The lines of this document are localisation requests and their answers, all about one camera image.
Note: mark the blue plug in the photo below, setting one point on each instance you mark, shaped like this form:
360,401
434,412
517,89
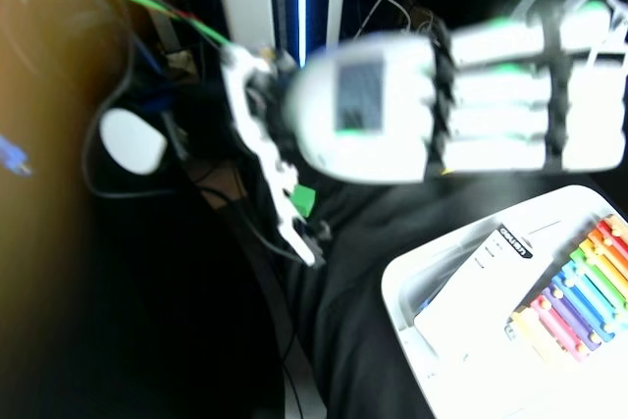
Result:
12,156

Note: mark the rainbow wooden hand piano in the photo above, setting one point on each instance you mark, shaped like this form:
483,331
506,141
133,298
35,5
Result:
574,296

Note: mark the green block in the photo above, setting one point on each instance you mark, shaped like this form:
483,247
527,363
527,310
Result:
303,199

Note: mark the white tray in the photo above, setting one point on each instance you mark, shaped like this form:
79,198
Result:
441,389

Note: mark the black table cloth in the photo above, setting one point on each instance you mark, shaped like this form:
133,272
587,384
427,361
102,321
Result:
353,291

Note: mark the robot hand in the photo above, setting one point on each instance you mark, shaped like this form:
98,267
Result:
392,110

